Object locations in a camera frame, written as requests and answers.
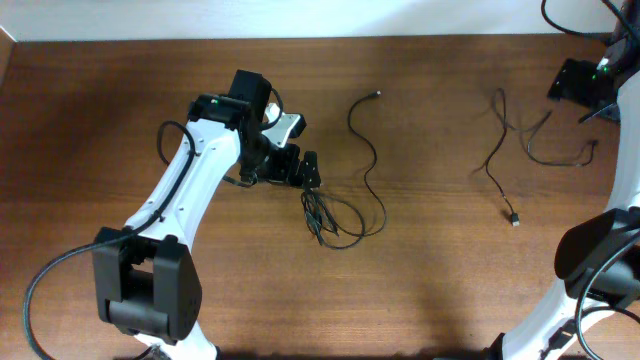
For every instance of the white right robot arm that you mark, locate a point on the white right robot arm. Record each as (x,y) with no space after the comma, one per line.
(596,262)

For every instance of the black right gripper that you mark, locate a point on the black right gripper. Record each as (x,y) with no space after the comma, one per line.
(569,82)

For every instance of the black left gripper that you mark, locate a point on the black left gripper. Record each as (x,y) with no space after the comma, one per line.
(285,173)

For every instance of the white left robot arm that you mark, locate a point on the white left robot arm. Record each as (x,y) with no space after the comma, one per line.
(145,278)

